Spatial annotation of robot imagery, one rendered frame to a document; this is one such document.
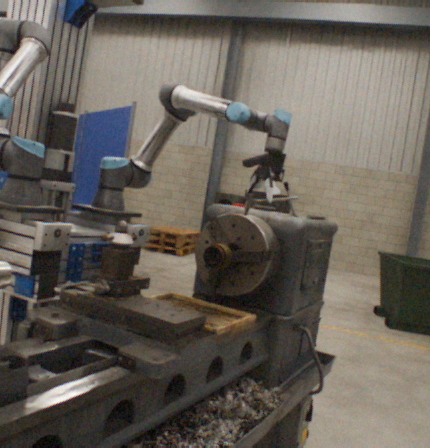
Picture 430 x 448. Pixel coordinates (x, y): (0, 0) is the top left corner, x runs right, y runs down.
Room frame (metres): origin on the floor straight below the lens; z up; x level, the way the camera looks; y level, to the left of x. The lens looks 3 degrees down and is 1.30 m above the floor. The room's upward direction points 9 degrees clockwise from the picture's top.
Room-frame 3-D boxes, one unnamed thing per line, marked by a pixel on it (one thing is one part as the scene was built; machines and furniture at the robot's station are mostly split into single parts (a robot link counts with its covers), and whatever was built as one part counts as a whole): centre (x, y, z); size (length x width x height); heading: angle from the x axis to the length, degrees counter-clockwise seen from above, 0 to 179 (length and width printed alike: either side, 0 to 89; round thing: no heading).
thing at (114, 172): (2.18, 0.49, 1.33); 0.13 x 0.12 x 0.14; 148
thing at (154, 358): (1.31, 0.22, 0.90); 0.47 x 0.30 x 0.06; 62
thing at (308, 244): (2.27, -0.26, 1.06); 0.59 x 0.48 x 0.39; 152
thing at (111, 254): (1.39, 0.26, 1.07); 0.07 x 0.07 x 0.10; 62
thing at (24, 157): (1.73, 0.71, 1.33); 0.13 x 0.12 x 0.14; 85
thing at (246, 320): (1.65, 0.04, 0.89); 0.36 x 0.30 x 0.04; 62
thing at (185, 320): (1.36, 0.21, 0.95); 0.43 x 0.17 x 0.05; 62
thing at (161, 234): (10.06, 0.85, 0.22); 1.25 x 0.86 x 0.44; 165
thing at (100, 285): (1.41, 0.25, 0.99); 0.20 x 0.10 x 0.05; 152
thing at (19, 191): (1.73, 0.71, 1.21); 0.15 x 0.15 x 0.10
